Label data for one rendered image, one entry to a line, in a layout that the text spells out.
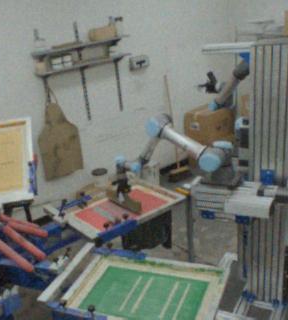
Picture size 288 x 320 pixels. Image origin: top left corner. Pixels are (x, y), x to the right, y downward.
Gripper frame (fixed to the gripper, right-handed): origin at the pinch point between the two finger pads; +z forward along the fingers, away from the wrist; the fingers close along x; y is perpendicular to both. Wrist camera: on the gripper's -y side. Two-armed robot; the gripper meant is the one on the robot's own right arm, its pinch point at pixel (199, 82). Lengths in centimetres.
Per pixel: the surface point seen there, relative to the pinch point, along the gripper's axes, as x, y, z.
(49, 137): -67, 55, 182
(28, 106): -76, 15, 188
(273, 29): 210, 18, 93
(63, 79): -26, 3, 189
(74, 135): -35, 66, 184
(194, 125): 137, 123, 172
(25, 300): -185, 143, 65
